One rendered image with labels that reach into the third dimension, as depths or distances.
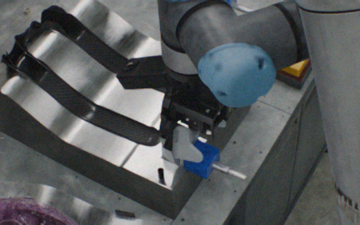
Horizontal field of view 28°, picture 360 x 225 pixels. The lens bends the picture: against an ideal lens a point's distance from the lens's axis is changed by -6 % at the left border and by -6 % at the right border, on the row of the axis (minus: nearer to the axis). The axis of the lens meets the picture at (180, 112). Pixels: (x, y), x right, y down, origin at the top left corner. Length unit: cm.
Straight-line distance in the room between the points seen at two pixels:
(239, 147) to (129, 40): 27
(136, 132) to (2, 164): 26
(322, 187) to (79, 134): 114
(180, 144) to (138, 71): 12
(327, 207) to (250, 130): 91
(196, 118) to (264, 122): 32
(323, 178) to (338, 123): 170
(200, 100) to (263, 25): 21
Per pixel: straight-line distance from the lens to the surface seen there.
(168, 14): 89
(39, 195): 115
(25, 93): 124
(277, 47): 84
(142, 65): 106
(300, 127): 176
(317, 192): 221
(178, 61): 95
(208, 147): 116
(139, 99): 125
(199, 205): 122
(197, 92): 102
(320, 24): 51
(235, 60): 81
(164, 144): 109
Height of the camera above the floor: 183
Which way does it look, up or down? 51 degrees down
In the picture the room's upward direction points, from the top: 4 degrees counter-clockwise
